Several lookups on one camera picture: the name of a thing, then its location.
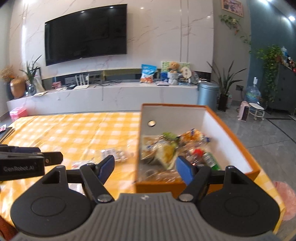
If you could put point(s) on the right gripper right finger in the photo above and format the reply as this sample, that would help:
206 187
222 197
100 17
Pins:
196 180

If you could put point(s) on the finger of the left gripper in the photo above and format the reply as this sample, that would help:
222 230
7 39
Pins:
51 158

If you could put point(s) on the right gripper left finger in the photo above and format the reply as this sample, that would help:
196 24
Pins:
94 176

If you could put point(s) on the red cap candy bottle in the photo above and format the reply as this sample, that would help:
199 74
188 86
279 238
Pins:
195 157

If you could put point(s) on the green sausage stick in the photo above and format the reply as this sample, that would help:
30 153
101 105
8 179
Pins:
211 161

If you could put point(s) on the white yam balls bag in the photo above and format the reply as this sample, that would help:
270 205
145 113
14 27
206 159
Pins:
120 155

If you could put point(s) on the white nuts clear bag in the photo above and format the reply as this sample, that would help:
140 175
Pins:
165 153

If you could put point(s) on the yellow blue chips bag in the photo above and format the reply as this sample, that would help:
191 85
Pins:
193 135

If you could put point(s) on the green label snack bag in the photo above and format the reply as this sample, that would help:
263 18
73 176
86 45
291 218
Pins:
171 137

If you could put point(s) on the waffle snack bag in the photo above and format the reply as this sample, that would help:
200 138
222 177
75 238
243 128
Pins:
149 149

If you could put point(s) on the white long snack packet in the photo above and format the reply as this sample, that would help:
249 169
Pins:
81 163

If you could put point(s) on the colourful veggie chips bag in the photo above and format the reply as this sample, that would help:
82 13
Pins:
153 175

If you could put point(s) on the yellow checkered tablecloth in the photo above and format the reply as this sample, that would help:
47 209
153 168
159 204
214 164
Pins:
80 138

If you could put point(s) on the pink tissue box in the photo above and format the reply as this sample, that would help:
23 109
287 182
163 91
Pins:
17 113

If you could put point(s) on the orange cardboard box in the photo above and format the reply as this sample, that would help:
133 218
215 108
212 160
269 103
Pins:
176 118

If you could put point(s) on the white wifi router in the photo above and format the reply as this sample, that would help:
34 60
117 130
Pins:
82 82

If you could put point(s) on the copper round vase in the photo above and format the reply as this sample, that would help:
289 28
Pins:
18 87

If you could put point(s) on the pink small heater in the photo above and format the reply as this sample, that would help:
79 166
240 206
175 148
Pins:
243 111

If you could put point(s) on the blue grey trash bin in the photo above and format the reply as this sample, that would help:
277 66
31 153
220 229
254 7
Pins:
207 94

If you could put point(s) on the potted green grass plant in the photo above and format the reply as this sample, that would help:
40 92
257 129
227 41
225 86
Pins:
30 71

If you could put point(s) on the white round stool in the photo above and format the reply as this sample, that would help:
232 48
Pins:
256 111

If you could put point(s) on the pink plastic bag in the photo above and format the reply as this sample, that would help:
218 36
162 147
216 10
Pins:
288 197

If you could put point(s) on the tall floor plant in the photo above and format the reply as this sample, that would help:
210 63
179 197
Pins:
225 80

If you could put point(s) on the water jug with pump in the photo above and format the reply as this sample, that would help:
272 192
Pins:
253 94

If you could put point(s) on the teddy bear toy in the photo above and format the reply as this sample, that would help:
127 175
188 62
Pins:
173 73

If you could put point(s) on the blue snack bag on console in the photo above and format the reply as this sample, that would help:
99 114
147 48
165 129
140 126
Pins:
148 72

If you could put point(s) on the dark cabinet with plants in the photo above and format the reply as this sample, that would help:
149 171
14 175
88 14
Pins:
278 79

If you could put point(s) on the black wall television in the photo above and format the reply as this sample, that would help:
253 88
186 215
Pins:
89 33

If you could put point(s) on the framed wall picture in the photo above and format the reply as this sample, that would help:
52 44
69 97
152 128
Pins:
233 6

